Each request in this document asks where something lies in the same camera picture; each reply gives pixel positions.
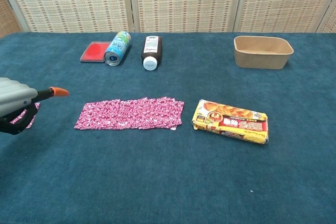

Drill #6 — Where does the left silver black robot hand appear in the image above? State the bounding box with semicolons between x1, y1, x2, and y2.
0;77;70;135

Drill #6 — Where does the orange woven screen panel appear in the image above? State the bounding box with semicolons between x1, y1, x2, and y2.
0;0;23;38

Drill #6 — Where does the red ink stamp pad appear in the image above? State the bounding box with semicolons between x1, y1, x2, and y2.
80;41;112;63

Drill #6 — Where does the beige woven screen panel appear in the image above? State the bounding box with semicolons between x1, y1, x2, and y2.
0;0;133;34
316;0;336;34
128;0;245;34
233;0;336;34

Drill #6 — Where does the blue green drink can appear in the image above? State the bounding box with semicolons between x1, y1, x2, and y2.
104;30;132;67

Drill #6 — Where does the brown bottle white cap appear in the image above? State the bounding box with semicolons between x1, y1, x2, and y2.
141;35;163;71

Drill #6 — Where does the blue felt table cloth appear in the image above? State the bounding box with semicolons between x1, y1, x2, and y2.
0;31;336;224

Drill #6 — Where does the yellow food package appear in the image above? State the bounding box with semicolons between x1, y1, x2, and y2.
191;99;270;145

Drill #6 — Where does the brown paper bowl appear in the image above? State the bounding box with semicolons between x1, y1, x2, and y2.
233;35;295;70

